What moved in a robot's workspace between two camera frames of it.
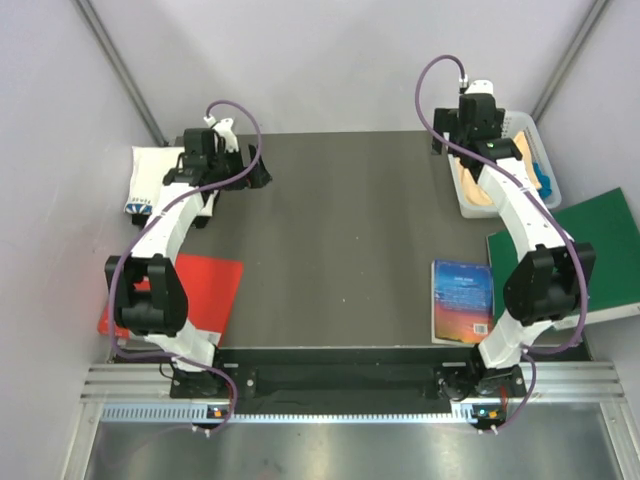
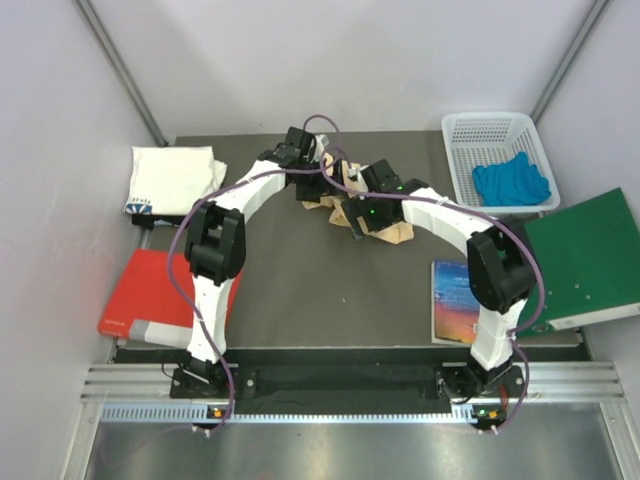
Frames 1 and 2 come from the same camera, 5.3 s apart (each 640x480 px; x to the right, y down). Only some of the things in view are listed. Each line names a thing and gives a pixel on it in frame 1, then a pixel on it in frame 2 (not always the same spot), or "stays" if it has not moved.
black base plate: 347,373 stays
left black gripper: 234,155 -> 319,189
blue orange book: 462,302 stays
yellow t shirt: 472,190 -> 397,233
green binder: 605,221 stays
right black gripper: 441,120 -> 356,208
